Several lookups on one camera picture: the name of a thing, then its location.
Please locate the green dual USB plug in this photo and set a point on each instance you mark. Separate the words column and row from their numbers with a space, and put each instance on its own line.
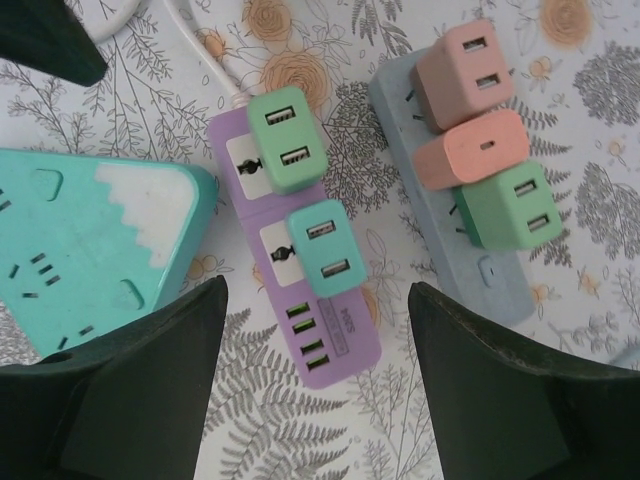
column 287, row 140
column 510, row 210

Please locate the purple power strip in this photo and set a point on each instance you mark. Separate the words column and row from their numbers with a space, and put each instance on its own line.
column 260, row 240

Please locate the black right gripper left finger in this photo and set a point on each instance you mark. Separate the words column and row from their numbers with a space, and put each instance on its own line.
column 100, row 410

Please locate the teal triangular power strip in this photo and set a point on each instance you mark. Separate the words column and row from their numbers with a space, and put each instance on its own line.
column 75, row 240

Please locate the pink dual USB plug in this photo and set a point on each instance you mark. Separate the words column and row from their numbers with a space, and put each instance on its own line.
column 460, row 80

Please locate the teal dual USB plug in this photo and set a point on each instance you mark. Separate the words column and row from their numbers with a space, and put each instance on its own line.
column 327, row 247

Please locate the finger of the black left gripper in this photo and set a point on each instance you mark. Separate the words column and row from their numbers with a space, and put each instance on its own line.
column 45, row 35

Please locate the orange USB-C plug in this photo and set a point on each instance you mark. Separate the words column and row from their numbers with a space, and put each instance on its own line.
column 475, row 150

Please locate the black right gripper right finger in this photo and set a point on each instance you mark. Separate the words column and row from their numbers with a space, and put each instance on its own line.
column 525, row 425

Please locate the grey-blue power strip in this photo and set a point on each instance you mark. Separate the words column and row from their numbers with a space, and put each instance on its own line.
column 500, row 285

